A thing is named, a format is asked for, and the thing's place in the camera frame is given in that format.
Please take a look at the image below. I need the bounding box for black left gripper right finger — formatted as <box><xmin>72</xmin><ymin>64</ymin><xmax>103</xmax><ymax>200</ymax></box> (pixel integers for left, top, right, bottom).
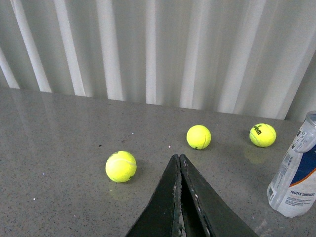
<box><xmin>180</xmin><ymin>155</ymin><xmax>257</xmax><ymax>237</ymax></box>

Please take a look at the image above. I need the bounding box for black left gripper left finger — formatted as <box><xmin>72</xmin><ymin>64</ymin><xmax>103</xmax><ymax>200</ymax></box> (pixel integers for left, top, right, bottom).
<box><xmin>126</xmin><ymin>154</ymin><xmax>182</xmax><ymax>237</ymax></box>

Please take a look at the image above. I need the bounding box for clear plastic tennis ball can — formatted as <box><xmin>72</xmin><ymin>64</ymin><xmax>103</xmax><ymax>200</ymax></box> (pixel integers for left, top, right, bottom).
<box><xmin>267</xmin><ymin>111</ymin><xmax>316</xmax><ymax>218</ymax></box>

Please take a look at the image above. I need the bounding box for white pleated curtain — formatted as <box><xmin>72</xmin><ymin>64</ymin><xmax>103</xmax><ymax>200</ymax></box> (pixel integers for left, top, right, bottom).
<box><xmin>0</xmin><ymin>0</ymin><xmax>316</xmax><ymax>121</ymax></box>

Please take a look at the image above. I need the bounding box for middle yellow tennis ball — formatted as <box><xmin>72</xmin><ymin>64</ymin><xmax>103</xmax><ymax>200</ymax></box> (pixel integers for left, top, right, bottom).
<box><xmin>186</xmin><ymin>125</ymin><xmax>211</xmax><ymax>150</ymax></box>

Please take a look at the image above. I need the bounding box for left yellow tennis ball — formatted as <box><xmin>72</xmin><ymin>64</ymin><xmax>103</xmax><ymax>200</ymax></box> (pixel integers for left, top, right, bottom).
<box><xmin>105</xmin><ymin>151</ymin><xmax>137</xmax><ymax>183</ymax></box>

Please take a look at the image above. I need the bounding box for right yellow Wilson tennis ball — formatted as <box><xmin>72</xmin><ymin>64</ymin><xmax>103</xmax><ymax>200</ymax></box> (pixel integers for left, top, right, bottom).
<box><xmin>249</xmin><ymin>123</ymin><xmax>277</xmax><ymax>148</ymax></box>

